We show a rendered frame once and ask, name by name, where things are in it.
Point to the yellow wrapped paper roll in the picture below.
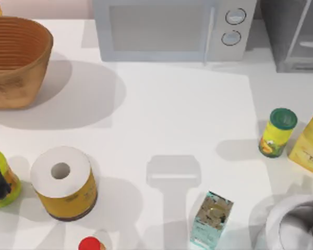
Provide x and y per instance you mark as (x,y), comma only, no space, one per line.
(65,182)

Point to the pale microwave oven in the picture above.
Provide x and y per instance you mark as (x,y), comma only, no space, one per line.
(156,31)

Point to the teal patterned carton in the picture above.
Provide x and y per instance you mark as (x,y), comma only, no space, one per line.
(211,221)

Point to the white round pot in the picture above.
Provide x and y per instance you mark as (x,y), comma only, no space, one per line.
(294,224)

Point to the round microwave knob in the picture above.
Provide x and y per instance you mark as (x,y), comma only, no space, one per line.
(235,16)
(231,38)

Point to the yellow box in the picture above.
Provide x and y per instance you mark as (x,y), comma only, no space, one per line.
(309,148)

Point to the green and yellow container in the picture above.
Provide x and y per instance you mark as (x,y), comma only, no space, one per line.
(11,190)

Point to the green lidded yellow can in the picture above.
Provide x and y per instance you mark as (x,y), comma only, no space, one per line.
(276,135)

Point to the red capped bottle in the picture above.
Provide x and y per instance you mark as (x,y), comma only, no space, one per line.
(91,244)

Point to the brown woven basket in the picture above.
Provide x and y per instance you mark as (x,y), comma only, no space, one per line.
(15,62)

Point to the grey cabinet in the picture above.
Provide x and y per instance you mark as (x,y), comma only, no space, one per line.
(292,34)

